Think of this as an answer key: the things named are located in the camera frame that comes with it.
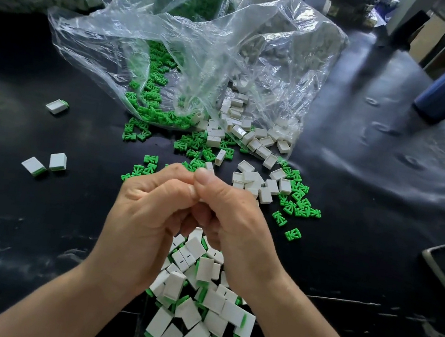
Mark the person's left hand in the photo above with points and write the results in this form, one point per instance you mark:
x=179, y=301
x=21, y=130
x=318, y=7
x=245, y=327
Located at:
x=143, y=221

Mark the person's right hand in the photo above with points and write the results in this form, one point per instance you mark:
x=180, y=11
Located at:
x=237, y=236

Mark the heap of white caps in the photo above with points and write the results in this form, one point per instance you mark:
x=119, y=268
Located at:
x=251, y=175

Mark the pile of assembled white-green pieces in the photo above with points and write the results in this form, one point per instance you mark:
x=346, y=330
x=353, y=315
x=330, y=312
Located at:
x=195, y=313

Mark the assembled white-green part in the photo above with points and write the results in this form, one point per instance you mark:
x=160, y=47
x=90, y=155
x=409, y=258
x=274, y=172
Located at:
x=33, y=166
x=58, y=161
x=56, y=106

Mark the pile of green clips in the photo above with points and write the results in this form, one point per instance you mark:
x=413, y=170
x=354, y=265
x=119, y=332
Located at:
x=154, y=96

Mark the person's left forearm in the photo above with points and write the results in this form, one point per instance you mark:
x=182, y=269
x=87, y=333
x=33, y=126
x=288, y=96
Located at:
x=57, y=308

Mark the clear plastic bag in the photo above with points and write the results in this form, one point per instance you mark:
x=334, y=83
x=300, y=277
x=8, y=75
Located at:
x=291, y=51

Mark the grey machine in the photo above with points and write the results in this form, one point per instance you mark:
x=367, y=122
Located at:
x=358, y=3

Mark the brown cardboard box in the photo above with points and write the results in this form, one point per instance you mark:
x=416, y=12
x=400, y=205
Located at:
x=430, y=39

